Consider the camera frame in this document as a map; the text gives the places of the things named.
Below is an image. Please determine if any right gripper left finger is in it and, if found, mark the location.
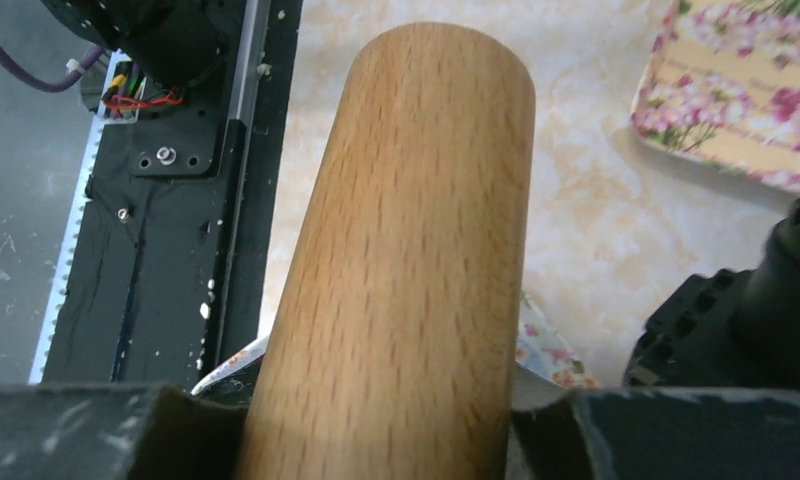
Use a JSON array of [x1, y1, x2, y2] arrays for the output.
[[0, 384, 246, 479]]

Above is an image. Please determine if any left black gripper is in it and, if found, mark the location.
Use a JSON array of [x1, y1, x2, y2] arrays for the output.
[[623, 197, 800, 391]]

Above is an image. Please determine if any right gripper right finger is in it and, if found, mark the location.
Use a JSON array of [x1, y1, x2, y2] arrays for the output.
[[509, 387, 800, 479]]

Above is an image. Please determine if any wooden double-ended rolling pin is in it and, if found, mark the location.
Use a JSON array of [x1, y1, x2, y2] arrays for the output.
[[234, 22, 535, 479]]

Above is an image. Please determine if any yellow floral cloth pad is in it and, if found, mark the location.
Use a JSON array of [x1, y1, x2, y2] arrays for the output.
[[630, 1, 800, 193]]

